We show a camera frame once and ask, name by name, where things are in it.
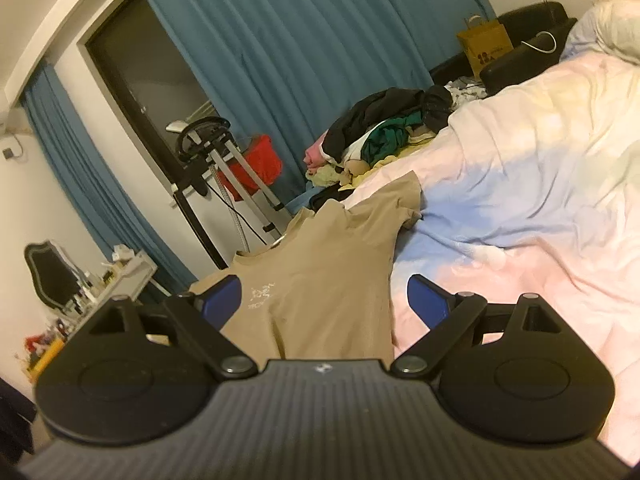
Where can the white vanity desk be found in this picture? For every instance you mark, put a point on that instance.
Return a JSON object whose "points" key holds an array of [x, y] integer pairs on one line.
{"points": [[127, 275]]}

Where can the yellow paper bag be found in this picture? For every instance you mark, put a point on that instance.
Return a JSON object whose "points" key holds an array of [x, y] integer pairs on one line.
{"points": [[485, 42]]}

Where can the pastel pillow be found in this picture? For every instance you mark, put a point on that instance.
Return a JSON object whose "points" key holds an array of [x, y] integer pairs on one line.
{"points": [[617, 27]]}

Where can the pastel duvet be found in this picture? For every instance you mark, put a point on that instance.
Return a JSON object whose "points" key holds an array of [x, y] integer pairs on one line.
{"points": [[525, 185]]}

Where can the white black folded frame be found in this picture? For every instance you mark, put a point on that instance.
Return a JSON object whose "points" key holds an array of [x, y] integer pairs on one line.
{"points": [[200, 225]]}

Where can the pile of mixed clothes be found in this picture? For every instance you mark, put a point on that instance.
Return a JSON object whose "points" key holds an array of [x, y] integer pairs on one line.
{"points": [[380, 130]]}

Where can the wide blue curtain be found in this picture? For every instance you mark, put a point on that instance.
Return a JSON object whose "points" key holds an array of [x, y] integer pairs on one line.
{"points": [[310, 40]]}

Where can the black sofa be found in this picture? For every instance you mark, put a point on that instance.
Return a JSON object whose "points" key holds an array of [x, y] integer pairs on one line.
{"points": [[515, 67]]}

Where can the orange tray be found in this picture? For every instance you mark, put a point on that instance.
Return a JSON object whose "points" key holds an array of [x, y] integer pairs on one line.
{"points": [[47, 357]]}

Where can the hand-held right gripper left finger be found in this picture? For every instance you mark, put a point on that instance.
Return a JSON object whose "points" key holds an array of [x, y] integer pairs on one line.
{"points": [[225, 296]]}

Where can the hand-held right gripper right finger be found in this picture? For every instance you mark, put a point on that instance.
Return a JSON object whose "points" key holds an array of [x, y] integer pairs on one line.
{"points": [[425, 299]]}

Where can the blue cloth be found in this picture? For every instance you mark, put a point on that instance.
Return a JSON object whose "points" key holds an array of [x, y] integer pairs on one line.
{"points": [[316, 195]]}

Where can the beige t-shirt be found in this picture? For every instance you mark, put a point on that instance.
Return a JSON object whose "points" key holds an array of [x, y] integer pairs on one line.
{"points": [[320, 270]]}

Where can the wavy black framed mirror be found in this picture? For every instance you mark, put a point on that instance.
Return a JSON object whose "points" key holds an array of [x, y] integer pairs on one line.
{"points": [[47, 272]]}

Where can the dark window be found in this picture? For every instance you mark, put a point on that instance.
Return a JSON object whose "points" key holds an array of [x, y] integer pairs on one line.
{"points": [[145, 70]]}

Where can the white patterned cloth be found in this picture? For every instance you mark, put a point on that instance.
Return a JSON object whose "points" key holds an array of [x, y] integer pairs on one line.
{"points": [[467, 91]]}

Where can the exercise bike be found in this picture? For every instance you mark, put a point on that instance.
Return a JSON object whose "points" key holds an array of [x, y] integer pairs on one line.
{"points": [[227, 160]]}

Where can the narrow blue curtain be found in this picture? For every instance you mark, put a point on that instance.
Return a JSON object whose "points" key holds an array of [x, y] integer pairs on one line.
{"points": [[85, 170]]}

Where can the red hanging garment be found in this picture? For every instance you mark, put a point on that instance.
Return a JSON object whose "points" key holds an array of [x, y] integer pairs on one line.
{"points": [[260, 160]]}

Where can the small wall socket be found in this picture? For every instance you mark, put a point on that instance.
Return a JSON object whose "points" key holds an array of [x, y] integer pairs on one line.
{"points": [[8, 153]]}

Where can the tissue box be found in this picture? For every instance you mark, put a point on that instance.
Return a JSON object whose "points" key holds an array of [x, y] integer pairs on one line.
{"points": [[121, 254]]}

